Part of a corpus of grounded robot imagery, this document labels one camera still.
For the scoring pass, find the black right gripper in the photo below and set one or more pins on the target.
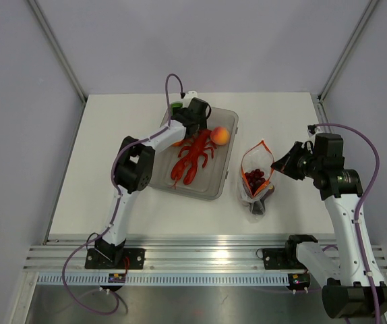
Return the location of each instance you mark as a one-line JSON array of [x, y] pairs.
[[286, 165]]

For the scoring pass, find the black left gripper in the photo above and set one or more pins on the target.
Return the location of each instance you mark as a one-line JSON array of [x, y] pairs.
[[201, 123]]

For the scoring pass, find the purple grape bunch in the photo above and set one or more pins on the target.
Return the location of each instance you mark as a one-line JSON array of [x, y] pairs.
[[258, 184]]

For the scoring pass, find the clear zip top bag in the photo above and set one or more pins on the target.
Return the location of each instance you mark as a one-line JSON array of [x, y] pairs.
[[258, 156]]

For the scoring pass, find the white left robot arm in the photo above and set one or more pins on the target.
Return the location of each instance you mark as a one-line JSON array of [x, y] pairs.
[[131, 173]]

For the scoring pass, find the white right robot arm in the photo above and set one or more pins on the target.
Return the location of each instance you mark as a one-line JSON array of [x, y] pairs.
[[354, 287]]

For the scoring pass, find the green bell pepper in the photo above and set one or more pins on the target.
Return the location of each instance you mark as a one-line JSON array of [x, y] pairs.
[[175, 106]]

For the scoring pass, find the red plastic lobster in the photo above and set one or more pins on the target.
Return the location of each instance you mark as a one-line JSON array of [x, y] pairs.
[[189, 156]]

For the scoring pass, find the peach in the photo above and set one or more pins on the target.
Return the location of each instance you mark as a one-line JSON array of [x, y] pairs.
[[220, 136]]

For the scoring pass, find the clear grey plastic tray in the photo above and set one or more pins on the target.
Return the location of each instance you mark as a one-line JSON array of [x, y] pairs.
[[209, 181]]

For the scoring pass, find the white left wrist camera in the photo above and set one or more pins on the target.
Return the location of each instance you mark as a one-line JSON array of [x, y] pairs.
[[189, 95]]

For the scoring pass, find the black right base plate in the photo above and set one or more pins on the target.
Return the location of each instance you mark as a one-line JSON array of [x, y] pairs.
[[280, 259]]

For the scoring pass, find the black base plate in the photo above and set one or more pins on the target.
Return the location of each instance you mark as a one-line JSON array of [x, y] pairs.
[[280, 259], [127, 258]]

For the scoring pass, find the aluminium mounting rail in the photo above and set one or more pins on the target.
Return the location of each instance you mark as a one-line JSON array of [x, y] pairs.
[[165, 254]]

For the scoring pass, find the left aluminium frame post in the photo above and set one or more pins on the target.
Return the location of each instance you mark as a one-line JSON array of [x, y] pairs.
[[56, 48]]

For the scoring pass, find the aluminium frame post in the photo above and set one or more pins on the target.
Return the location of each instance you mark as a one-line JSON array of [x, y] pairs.
[[348, 48], [56, 48]]

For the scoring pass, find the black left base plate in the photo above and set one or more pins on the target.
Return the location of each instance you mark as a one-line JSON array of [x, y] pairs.
[[127, 258]]

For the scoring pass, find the right aluminium frame post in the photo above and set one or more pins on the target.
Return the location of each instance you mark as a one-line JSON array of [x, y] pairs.
[[348, 48]]

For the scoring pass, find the white slotted cable duct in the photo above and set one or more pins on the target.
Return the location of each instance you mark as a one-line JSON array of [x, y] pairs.
[[166, 279]]

